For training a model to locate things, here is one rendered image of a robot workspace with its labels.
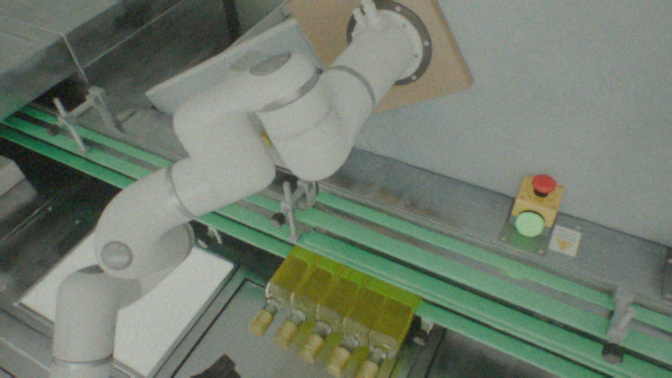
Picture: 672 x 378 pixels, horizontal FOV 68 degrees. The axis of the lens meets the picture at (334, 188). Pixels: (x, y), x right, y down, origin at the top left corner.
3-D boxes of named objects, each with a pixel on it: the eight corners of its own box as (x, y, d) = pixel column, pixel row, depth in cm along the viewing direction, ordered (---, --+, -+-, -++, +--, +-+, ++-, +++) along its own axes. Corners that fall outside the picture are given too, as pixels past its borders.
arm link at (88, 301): (142, 376, 70) (190, 340, 84) (156, 226, 68) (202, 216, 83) (38, 356, 72) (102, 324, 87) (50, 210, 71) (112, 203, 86)
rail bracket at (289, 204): (305, 213, 112) (275, 254, 104) (298, 158, 99) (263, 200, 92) (317, 217, 111) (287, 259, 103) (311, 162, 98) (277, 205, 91)
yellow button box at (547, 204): (517, 197, 97) (507, 224, 92) (526, 170, 91) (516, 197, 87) (555, 209, 94) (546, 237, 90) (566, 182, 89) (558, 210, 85)
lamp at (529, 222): (515, 222, 91) (511, 234, 89) (521, 206, 88) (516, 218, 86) (541, 231, 90) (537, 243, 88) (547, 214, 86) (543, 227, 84)
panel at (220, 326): (119, 213, 141) (16, 309, 121) (115, 205, 138) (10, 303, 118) (420, 350, 109) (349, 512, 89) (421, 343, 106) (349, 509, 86)
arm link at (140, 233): (198, 162, 79) (120, 196, 81) (153, 161, 65) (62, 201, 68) (229, 243, 78) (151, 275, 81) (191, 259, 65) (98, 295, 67)
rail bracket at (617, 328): (607, 290, 84) (594, 358, 76) (623, 264, 79) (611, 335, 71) (633, 299, 83) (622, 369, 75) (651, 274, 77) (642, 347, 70)
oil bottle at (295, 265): (314, 233, 117) (264, 306, 104) (312, 218, 113) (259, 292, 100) (336, 242, 115) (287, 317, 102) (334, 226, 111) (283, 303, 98)
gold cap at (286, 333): (285, 325, 99) (272, 344, 97) (282, 316, 97) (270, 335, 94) (300, 333, 98) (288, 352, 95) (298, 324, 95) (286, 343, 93)
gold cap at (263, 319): (261, 315, 102) (248, 333, 99) (258, 306, 99) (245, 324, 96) (275, 322, 100) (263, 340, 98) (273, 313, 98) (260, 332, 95)
